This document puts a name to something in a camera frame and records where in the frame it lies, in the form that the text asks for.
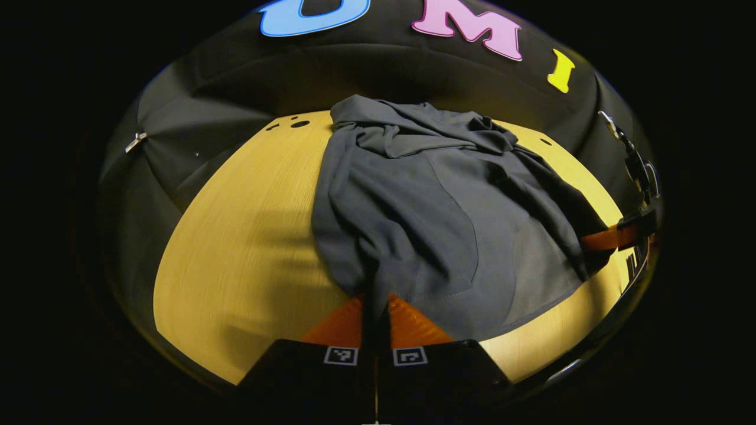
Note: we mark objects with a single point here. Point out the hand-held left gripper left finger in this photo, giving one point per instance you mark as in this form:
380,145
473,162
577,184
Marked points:
307,378

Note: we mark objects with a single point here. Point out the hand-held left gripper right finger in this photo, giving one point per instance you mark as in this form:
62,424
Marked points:
449,378

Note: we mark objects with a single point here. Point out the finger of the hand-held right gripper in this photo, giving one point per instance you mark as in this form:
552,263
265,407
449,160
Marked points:
605,239

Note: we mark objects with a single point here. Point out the dark grey polo shirt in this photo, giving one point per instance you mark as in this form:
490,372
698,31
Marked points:
437,224

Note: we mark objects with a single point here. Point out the silver metal clip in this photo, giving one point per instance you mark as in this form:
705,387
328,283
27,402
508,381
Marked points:
136,142

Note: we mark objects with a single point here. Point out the black backdrop cloth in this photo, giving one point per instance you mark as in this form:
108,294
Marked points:
236,77

